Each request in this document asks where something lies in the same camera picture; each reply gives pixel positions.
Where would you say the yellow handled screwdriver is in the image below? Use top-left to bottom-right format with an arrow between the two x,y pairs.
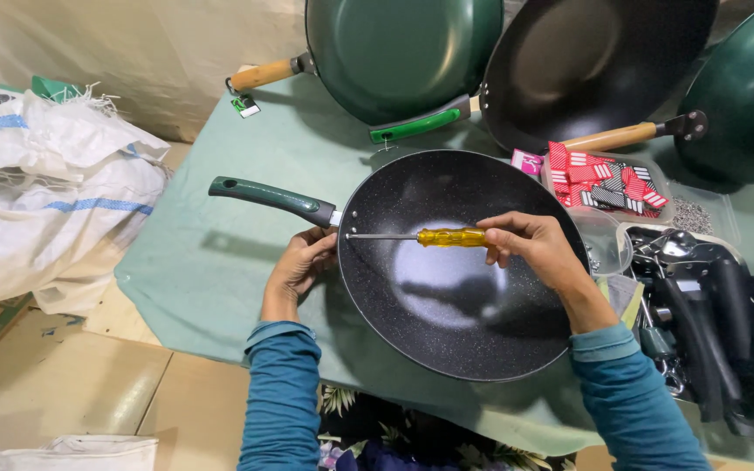
345,226 -> 493,249

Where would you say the green wok wooden handle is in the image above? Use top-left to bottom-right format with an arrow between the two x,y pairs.
225,0 -> 505,127
560,0 -> 754,185

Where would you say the black wok bright green handle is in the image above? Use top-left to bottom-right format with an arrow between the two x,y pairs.
369,0 -> 721,155

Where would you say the grey yellow cloth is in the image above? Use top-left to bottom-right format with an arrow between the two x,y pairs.
596,273 -> 645,329

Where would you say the clear tray of red labels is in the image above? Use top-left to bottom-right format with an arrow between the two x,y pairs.
540,141 -> 676,227

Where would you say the person's floral clothing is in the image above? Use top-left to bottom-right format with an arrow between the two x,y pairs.
317,385 -> 578,471

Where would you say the green plastic bag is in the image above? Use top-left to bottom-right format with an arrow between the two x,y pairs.
30,75 -> 85,103

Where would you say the black speckled wok green handle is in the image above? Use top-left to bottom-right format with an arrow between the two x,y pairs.
208,149 -> 591,383

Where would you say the clear tray of small screws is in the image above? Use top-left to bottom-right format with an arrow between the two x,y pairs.
668,182 -> 742,247

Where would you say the white woven sack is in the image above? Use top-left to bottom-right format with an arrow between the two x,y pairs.
0,81 -> 173,316

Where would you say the small green white hang tag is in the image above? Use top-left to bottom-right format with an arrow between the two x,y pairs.
231,94 -> 262,119

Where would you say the pale green table cloth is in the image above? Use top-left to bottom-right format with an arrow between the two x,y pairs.
115,71 -> 754,469

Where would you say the heap of black pan handles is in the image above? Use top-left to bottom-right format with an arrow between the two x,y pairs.
622,225 -> 754,438

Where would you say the white plastic bag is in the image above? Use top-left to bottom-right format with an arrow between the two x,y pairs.
0,434 -> 159,471

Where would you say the clear plastic bowl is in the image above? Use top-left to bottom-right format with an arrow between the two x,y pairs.
569,207 -> 634,277

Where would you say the pink label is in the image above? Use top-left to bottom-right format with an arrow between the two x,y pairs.
511,148 -> 545,177

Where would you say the person's left hand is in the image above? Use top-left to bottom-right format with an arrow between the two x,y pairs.
264,227 -> 340,303

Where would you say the person's right hand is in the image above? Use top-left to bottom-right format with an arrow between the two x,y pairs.
475,211 -> 593,297

